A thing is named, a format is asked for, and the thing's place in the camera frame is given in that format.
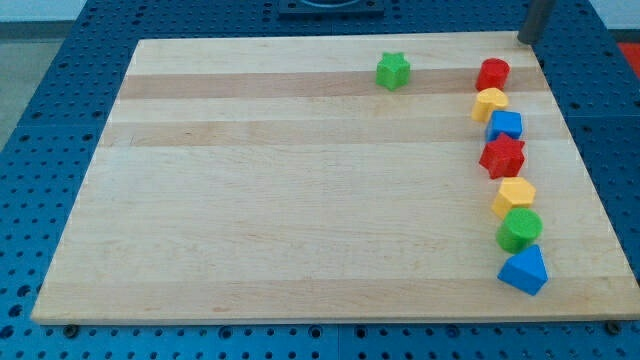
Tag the blue triangle block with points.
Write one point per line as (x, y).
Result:
(526, 271)

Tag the light wooden board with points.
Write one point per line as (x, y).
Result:
(271, 180)

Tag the green star block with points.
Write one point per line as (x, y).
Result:
(392, 71)

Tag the red star block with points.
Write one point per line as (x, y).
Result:
(503, 157)

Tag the yellow heart block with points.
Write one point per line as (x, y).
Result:
(486, 102)

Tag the yellow hexagon block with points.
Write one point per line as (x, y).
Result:
(513, 192)

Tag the blue cube block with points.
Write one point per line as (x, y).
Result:
(507, 122)

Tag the red cylinder block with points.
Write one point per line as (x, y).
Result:
(493, 73)

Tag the green cylinder block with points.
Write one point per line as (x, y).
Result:
(519, 229)

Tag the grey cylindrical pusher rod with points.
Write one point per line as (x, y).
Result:
(536, 20)

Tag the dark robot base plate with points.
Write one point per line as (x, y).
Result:
(299, 8)

